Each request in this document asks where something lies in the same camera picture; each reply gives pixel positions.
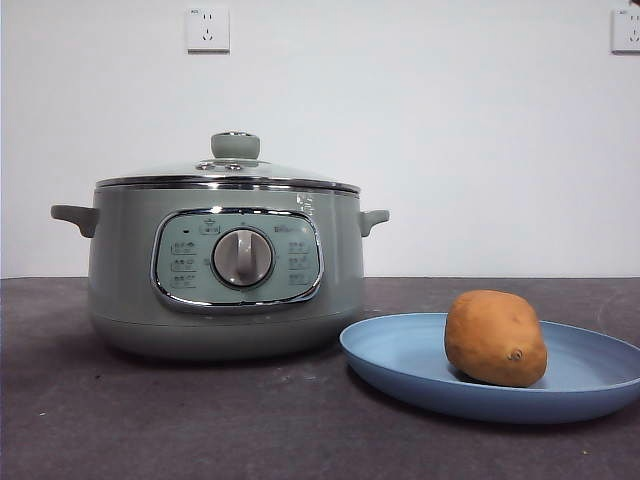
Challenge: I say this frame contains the glass lid with green knob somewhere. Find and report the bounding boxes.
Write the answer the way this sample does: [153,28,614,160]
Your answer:
[94,130,362,194]

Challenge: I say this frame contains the brown potato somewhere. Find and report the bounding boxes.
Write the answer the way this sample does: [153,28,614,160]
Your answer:
[443,289,549,389]

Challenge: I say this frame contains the blue round plate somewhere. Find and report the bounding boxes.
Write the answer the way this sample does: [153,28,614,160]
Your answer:
[338,312,640,426]

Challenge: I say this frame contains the pale green electric steamer pot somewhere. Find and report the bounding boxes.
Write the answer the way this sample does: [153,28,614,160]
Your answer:
[48,185,390,363]

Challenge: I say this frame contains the white wall socket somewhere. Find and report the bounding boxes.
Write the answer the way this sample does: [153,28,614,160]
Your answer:
[609,8,640,56]
[186,6,232,55]

